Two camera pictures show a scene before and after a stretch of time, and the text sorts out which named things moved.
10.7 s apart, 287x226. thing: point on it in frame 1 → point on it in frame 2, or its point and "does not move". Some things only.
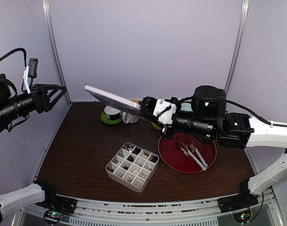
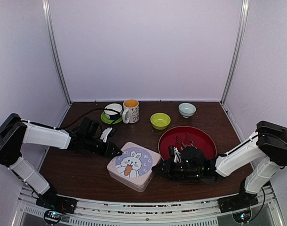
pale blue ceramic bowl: [186, 106] does not move
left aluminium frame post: [47, 9] does not move
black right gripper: [167, 133] → [167, 167]
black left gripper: [40, 92] → [108, 151]
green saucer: [105, 119] does not move
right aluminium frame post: [241, 39] does not move
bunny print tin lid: [115, 100] → [134, 165]
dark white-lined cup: [112, 113] does not move
